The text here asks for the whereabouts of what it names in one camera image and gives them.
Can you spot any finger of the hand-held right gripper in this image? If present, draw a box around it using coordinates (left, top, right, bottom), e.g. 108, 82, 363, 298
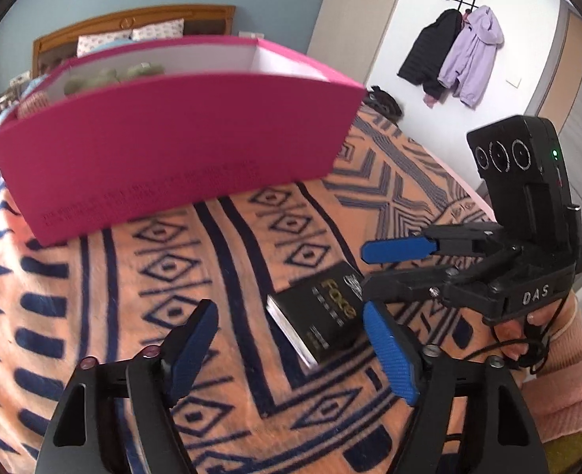
361, 258, 490, 308
361, 224, 507, 264

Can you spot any black hanging jacket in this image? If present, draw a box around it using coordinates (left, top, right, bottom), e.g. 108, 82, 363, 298
397, 9, 462, 102

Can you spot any wooden bed headboard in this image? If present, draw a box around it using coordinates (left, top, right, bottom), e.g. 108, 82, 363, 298
32, 5, 236, 77

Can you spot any black bag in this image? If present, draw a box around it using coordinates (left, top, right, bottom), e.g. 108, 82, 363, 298
365, 85, 403, 120

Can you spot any green frog plush toy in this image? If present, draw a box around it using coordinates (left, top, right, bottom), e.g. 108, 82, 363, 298
64, 62, 166, 97

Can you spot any orange navy patterned blanket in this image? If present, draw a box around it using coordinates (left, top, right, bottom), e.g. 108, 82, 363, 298
0, 109, 499, 474

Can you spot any beige door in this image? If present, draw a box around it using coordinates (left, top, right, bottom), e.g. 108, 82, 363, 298
523, 0, 582, 193

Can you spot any person's right forearm pink sleeve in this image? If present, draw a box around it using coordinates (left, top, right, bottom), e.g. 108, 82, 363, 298
513, 301, 582, 430

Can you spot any pink cardboard box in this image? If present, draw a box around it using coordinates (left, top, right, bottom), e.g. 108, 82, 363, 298
0, 37, 365, 248

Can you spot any pink plush toy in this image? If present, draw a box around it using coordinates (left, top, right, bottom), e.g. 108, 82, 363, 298
17, 90, 52, 119

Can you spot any person's right hand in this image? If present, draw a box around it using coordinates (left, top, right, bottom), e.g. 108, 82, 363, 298
491, 296, 576, 369

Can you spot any lilac hanging jacket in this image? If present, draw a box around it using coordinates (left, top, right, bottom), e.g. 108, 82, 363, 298
436, 5, 505, 109

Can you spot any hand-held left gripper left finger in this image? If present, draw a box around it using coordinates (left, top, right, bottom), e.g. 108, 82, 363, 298
36, 299, 220, 474

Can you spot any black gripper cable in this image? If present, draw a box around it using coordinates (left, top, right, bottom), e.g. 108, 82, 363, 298
441, 299, 571, 455

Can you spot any white patterned pillow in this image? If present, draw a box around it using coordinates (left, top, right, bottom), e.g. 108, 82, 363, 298
132, 19, 185, 43
77, 30, 134, 57

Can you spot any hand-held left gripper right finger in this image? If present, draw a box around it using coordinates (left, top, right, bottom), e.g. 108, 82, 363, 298
362, 301, 551, 474

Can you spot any small black packet box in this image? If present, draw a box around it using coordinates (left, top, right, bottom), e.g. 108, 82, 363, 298
266, 261, 365, 369

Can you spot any bedside clutter of small things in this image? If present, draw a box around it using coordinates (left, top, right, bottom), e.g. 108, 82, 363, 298
0, 71, 32, 109

